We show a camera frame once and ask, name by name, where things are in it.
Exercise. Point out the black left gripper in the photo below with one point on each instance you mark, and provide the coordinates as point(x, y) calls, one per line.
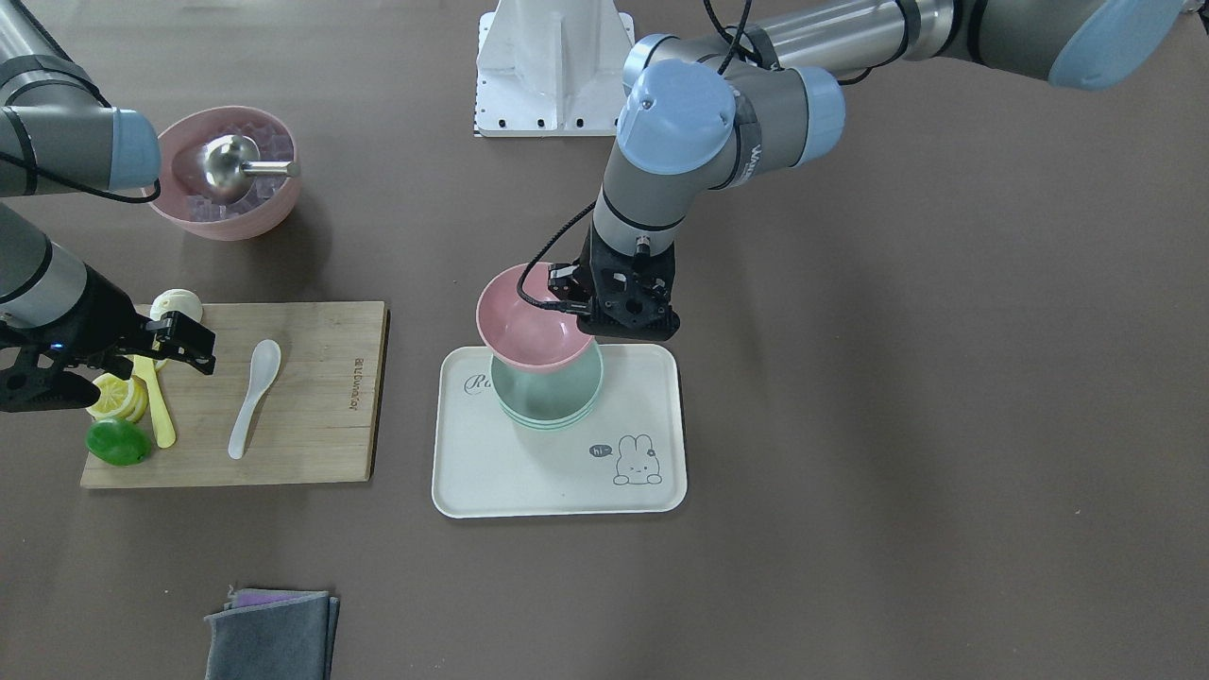
point(564, 277)

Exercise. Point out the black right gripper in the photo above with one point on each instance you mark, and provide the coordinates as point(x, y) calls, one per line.
point(97, 316)

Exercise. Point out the small pink bowl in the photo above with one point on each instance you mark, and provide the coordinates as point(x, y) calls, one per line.
point(522, 335)

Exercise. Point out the white ceramic spoon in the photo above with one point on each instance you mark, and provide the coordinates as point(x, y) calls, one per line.
point(265, 362)

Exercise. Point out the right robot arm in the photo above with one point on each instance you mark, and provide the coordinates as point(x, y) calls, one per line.
point(60, 135)

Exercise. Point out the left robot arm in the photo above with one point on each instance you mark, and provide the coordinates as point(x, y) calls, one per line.
point(713, 113)

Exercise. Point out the green bowl stack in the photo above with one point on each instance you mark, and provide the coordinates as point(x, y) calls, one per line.
point(549, 401)

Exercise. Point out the large pink bowl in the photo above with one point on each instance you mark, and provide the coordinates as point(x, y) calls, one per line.
point(262, 208)

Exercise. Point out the yellow plastic knife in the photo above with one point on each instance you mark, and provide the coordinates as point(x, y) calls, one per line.
point(162, 425)

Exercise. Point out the upper lemon slice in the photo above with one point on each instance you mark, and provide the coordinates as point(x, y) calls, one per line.
point(125, 399)

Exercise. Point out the green toy lime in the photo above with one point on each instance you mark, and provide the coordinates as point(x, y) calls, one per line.
point(118, 442)

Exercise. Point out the cream rabbit tray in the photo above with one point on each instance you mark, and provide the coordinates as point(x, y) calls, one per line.
point(625, 456)

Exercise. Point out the metal ice scoop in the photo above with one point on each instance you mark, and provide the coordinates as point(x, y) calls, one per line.
point(224, 169)

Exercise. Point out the bamboo cutting board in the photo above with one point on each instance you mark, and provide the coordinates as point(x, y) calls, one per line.
point(316, 424)

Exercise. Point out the folded grey cloth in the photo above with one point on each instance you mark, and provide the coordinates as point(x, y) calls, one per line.
point(273, 634)

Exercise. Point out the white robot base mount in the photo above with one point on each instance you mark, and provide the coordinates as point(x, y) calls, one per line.
point(551, 68)

